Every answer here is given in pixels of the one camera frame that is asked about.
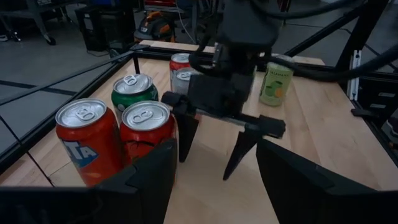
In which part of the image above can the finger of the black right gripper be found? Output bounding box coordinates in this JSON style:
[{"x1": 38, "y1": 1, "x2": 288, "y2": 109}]
[
  {"x1": 222, "y1": 114, "x2": 287, "y2": 182},
  {"x1": 160, "y1": 91, "x2": 200, "y2": 164}
]

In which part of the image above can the orange-red Fanta can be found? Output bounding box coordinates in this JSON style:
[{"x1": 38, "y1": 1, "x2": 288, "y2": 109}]
[{"x1": 55, "y1": 98, "x2": 124, "y2": 187}]

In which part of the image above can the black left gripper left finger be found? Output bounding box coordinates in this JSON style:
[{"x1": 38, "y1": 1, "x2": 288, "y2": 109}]
[{"x1": 93, "y1": 138, "x2": 178, "y2": 224}]

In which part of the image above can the red Coca-Cola can black lettering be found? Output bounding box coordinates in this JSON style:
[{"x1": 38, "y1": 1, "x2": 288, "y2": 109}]
[{"x1": 119, "y1": 100, "x2": 177, "y2": 167}]

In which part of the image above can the green Sprite can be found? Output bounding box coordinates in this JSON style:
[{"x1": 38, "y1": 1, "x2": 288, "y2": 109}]
[{"x1": 111, "y1": 73, "x2": 159, "y2": 124}]

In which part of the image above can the grey cart with casters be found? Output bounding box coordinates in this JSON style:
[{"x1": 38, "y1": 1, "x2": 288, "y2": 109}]
[{"x1": 0, "y1": 0, "x2": 57, "y2": 47}]

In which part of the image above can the light green beverage can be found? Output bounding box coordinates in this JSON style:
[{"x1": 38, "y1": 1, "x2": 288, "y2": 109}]
[{"x1": 259, "y1": 54, "x2": 295, "y2": 107}]

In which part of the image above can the wooden shelf with black frame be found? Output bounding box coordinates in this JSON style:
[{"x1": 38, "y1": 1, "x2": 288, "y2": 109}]
[{"x1": 0, "y1": 51, "x2": 259, "y2": 224}]

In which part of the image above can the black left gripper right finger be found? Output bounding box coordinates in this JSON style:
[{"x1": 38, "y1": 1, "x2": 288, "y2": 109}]
[{"x1": 256, "y1": 139, "x2": 383, "y2": 224}]

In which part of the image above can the plain red soda can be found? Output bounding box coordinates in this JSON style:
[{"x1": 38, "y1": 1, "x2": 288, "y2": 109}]
[{"x1": 169, "y1": 52, "x2": 191, "y2": 78}]

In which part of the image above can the silver and red soda can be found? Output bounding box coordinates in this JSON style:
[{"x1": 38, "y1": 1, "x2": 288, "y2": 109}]
[{"x1": 171, "y1": 67, "x2": 203, "y2": 96}]

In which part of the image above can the orange shop vacuum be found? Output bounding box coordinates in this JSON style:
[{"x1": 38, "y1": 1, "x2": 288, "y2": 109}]
[{"x1": 133, "y1": 11, "x2": 175, "y2": 43}]

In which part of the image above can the black equipment case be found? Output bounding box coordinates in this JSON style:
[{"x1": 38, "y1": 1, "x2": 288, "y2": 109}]
[{"x1": 75, "y1": 2, "x2": 137, "y2": 52}]

